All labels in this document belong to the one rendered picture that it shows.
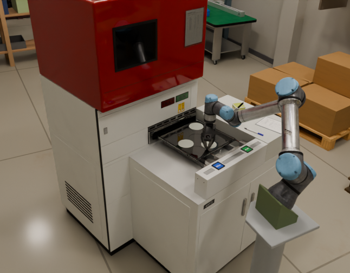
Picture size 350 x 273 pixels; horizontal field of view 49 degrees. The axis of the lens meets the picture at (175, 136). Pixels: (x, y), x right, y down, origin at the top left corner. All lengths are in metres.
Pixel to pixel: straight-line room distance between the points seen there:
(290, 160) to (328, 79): 2.86
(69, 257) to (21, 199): 0.85
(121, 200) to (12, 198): 1.28
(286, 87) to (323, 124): 2.33
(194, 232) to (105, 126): 0.81
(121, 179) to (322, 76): 2.89
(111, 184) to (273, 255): 1.08
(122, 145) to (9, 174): 1.77
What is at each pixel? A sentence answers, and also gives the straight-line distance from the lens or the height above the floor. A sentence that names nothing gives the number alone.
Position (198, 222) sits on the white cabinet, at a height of 0.68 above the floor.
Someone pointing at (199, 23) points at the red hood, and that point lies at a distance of 2.49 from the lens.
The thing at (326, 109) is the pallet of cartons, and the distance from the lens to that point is 4.29.
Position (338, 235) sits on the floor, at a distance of 3.42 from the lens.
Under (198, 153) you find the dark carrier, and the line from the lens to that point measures 2.42.
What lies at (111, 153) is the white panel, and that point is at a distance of 2.42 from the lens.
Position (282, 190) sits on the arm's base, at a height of 1.01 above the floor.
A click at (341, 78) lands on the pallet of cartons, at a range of 4.60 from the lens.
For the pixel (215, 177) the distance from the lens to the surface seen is 2.15.
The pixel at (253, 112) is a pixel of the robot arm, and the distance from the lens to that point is 2.27.
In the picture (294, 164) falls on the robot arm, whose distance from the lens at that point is 1.89.
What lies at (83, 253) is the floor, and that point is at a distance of 3.06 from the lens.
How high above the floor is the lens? 2.24
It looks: 31 degrees down
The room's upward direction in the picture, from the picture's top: 1 degrees clockwise
